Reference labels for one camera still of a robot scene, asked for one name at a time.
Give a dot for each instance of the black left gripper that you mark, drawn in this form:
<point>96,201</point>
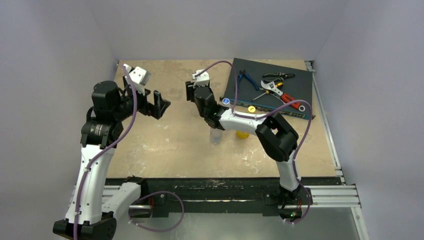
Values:
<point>155,110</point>

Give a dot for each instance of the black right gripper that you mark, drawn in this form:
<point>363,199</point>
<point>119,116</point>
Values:
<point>189,91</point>

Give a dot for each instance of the clear bottle blue cap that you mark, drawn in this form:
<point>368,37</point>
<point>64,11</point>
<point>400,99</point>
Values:
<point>228,106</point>

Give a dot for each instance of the blue Pocari Sweat cap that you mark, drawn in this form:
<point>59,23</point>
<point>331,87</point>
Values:
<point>226,101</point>

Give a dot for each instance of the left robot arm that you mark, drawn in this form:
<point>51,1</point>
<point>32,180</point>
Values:
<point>89,215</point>

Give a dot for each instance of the small clear water bottle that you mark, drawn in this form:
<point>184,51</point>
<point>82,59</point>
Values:
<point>215,136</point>

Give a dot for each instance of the yellow juice bottle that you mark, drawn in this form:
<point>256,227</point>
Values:
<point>241,134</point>

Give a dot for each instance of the adjustable wrench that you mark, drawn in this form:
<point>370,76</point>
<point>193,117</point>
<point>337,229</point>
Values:
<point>272,87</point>

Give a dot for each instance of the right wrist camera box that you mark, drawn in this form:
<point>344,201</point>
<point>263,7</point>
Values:
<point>200,78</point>

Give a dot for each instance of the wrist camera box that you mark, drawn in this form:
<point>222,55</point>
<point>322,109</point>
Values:
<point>200,78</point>
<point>139,76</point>

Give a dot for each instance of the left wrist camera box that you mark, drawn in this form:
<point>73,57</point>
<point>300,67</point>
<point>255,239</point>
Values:
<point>139,76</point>

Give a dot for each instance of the dark network switch box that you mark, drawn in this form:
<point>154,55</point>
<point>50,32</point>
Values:
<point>244,85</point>

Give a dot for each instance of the black handled cutters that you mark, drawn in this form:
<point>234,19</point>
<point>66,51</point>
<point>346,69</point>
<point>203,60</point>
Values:
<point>277,77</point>

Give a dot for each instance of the red handled tool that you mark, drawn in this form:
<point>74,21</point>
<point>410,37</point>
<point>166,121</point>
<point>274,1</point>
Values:
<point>291,101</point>

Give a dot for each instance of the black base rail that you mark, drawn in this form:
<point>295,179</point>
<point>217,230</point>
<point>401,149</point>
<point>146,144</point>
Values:
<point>234,195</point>

